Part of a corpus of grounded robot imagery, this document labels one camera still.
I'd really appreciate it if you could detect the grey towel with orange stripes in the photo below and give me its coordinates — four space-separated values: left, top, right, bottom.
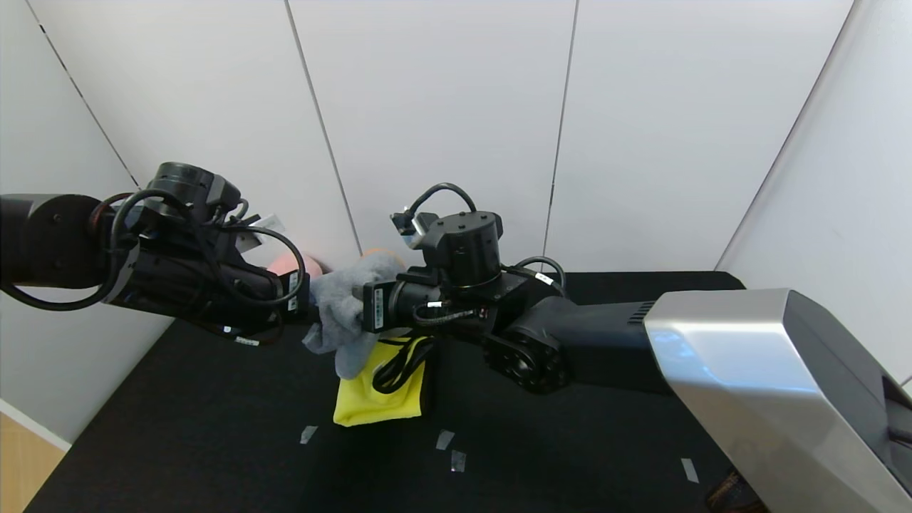
301 247 408 381

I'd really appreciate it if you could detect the yellow microfibre towel black trim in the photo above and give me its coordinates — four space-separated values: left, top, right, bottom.
333 336 429 428

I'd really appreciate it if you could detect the pink peach plush toy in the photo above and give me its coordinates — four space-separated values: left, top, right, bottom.
266 249 326 280

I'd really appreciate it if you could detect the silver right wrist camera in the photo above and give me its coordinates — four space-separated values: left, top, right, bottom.
389 211 440 251

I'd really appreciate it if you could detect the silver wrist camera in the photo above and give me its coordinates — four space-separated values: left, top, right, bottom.
236 212 286 255
389 211 440 251

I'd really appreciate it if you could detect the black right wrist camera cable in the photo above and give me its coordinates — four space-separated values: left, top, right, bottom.
403 182 479 222

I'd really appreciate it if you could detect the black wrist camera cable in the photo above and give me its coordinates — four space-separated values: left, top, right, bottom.
105 188 308 309
403 182 479 222

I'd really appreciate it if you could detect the black cable with white label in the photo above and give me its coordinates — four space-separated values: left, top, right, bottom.
509 255 568 294

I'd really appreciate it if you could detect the black left wrist camera cable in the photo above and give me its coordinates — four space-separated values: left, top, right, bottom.
105 188 308 309

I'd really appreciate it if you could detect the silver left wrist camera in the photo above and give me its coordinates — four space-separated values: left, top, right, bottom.
236 212 286 255

